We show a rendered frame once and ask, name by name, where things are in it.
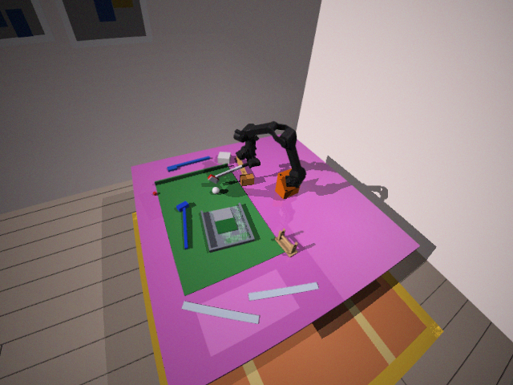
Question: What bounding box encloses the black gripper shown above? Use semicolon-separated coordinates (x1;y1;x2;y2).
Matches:
244;145;261;168

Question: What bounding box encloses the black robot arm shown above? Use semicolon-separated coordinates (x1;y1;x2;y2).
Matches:
233;121;307;188

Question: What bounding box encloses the blue long thin bar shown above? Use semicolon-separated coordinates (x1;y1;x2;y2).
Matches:
168;156;211;172

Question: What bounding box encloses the dark green flat mat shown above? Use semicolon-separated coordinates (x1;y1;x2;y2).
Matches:
156;167;285;296

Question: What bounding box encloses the grey flat bar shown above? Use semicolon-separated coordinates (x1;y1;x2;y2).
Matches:
248;282;319;301
181;302;259;324

